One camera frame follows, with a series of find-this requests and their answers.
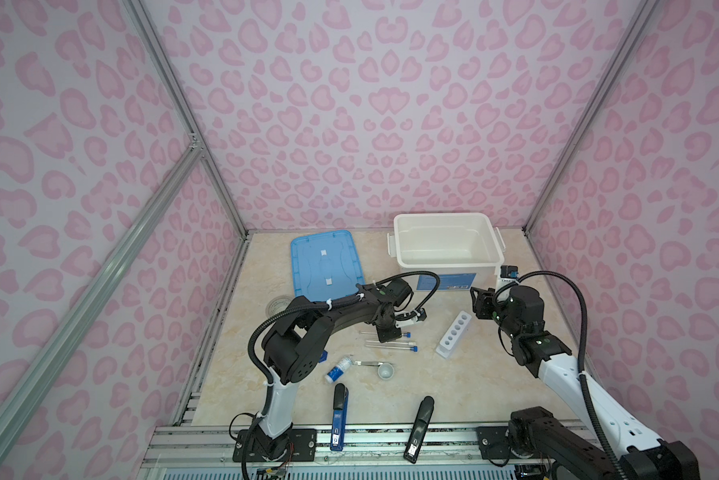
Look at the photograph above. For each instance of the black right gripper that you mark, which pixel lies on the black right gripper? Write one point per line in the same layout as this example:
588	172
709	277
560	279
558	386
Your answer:
484	300

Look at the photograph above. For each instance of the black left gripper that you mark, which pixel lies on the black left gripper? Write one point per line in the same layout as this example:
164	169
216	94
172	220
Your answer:
387	336

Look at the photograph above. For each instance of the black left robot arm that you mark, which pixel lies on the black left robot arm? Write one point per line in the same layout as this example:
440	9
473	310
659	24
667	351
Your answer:
286	349

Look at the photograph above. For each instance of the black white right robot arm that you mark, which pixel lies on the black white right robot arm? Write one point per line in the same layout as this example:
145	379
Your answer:
625	448

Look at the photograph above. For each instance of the white test tube rack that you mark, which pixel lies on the white test tube rack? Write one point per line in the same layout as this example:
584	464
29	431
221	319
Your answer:
454	335

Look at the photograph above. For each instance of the small white round cup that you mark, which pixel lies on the small white round cup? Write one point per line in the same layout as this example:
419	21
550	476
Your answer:
385	371

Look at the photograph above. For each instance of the white plastic storage bin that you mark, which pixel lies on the white plastic storage bin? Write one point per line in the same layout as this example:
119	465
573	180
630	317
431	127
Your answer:
463	249

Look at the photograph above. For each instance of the small white blue-label bottle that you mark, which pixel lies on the small white blue-label bottle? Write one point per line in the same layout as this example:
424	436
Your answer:
339	370

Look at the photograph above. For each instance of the blue black stapler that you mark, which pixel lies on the blue black stapler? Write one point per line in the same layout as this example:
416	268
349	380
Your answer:
340	417

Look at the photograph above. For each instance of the blue plastic bin lid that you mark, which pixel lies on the blue plastic bin lid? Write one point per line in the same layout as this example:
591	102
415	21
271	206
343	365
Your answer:
326	265

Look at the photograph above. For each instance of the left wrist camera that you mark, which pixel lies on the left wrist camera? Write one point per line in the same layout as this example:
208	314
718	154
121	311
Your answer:
409	318

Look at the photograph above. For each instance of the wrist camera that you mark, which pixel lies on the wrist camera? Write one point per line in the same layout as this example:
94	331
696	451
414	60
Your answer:
409	318
508	276

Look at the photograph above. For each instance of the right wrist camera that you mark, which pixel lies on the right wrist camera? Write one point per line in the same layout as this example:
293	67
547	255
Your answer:
508	276

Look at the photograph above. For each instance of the aluminium corner frame post right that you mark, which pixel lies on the aluminium corner frame post right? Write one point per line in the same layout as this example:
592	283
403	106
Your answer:
627	47

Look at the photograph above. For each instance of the aluminium corner frame post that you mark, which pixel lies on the aluminium corner frame post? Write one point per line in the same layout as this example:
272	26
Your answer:
627	47
147	31

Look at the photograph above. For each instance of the aluminium corner frame post left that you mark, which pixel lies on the aluminium corner frame post left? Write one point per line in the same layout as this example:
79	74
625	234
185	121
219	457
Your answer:
147	31

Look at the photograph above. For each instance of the aluminium diagonal frame bar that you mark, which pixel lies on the aluminium diagonal frame bar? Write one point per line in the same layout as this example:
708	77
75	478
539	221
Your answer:
20	406

